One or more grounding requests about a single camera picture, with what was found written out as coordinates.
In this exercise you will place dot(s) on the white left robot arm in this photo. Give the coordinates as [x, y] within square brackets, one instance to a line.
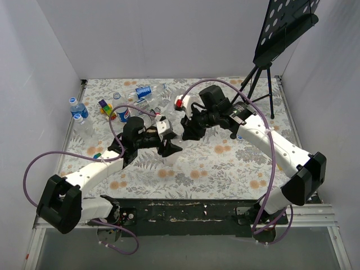
[63, 203]

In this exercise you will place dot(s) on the colourful toy block car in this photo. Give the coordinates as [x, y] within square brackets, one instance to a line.
[106, 109]

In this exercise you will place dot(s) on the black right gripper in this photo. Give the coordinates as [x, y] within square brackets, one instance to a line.
[192, 126]

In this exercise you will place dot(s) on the small labelled clear bottle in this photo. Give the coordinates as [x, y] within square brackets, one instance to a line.
[147, 103]

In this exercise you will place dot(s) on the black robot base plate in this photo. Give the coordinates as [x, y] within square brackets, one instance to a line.
[188, 217]

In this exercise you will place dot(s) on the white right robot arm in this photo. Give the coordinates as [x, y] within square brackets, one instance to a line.
[305, 171]

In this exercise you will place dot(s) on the Pepsi plastic bottle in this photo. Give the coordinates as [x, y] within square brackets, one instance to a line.
[148, 92]
[123, 112]

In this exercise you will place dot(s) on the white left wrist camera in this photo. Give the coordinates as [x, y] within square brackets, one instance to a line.
[163, 126]

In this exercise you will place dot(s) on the clear bottle black label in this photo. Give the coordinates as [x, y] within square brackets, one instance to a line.
[149, 119]

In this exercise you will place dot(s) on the Pocari Sweat plastic bottle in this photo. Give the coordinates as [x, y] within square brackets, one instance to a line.
[79, 108]

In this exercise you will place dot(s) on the black music stand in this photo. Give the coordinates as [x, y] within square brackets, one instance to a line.
[284, 23]

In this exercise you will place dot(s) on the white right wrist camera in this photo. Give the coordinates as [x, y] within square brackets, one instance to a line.
[184, 104]

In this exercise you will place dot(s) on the blue green toy block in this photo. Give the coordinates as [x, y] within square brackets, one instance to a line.
[98, 155]

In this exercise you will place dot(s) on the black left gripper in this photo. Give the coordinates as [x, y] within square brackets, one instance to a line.
[163, 143]

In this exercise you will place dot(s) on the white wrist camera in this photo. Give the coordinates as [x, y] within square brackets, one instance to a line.
[163, 126]
[184, 104]

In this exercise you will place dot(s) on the tall clear plastic bottle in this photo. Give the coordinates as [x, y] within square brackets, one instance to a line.
[170, 112]

